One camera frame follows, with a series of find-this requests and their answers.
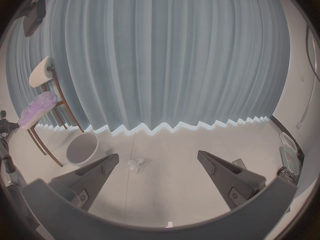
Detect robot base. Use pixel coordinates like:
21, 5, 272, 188
0, 156, 38, 231

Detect white trash bin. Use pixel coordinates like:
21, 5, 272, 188
66, 132, 100, 166

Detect purple plastic bag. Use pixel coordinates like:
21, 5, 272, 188
18, 91, 58, 128

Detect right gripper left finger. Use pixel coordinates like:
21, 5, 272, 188
50, 153, 119, 212

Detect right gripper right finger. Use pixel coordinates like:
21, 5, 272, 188
197, 150, 267, 211

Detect pale blue curtain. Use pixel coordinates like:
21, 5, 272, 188
6, 0, 292, 137

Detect wooden chair with cream cushions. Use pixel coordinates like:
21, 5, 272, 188
19, 56, 84, 168

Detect crumpled white paper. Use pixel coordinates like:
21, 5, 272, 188
127, 157, 147, 175

